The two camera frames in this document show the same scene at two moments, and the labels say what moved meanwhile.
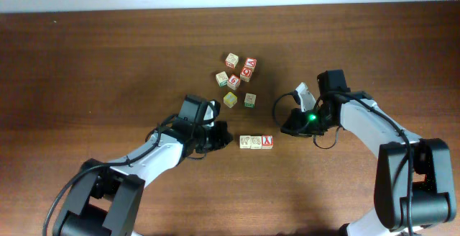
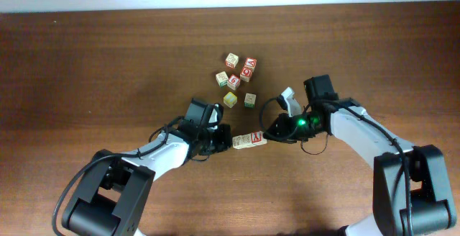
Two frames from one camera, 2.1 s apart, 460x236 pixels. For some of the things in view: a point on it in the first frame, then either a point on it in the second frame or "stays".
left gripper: (220, 132) stays
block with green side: (221, 79) stays
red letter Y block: (267, 142) to (257, 138)
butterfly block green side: (249, 100) stays
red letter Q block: (246, 73) stays
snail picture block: (256, 142) to (246, 141)
